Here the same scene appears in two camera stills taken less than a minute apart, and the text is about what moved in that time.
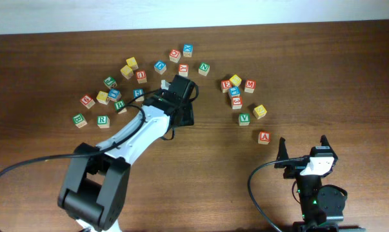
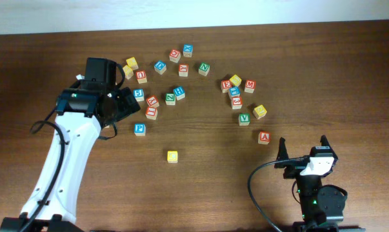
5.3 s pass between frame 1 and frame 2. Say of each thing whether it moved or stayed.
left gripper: moved
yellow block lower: stayed
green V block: stayed
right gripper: stayed
